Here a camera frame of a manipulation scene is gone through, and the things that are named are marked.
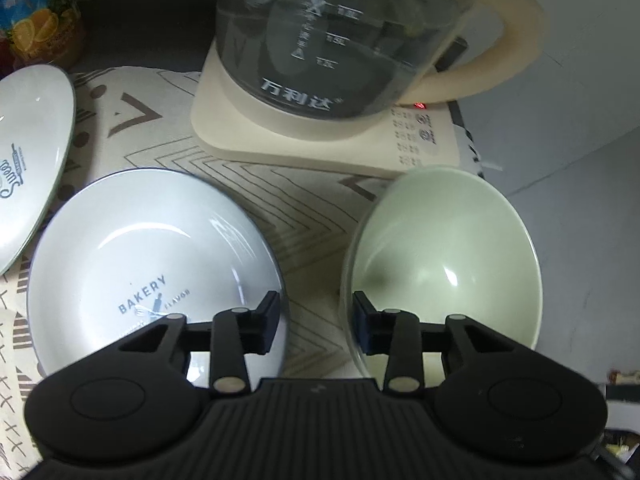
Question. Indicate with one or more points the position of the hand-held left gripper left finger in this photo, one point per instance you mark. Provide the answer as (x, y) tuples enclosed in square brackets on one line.
[(270, 312)]

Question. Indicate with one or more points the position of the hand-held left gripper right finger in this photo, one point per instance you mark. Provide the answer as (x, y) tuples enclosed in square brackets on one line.
[(361, 320)]

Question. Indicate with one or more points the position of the pale green bowl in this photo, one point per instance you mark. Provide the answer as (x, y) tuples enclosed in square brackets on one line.
[(450, 240)]

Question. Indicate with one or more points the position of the white plate with blue print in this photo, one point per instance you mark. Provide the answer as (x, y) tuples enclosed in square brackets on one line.
[(150, 240)]

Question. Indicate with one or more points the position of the white plate with rolling-pin print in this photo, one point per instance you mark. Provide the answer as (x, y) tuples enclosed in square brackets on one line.
[(30, 125)]

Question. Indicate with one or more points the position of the patterned tablecloth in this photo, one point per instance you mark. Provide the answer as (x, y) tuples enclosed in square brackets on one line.
[(300, 210)]

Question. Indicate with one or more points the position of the cream kettle base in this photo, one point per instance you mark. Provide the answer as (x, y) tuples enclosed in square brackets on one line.
[(300, 145)]

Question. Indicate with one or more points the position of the orange juice can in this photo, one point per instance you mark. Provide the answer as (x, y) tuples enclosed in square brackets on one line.
[(40, 15)]

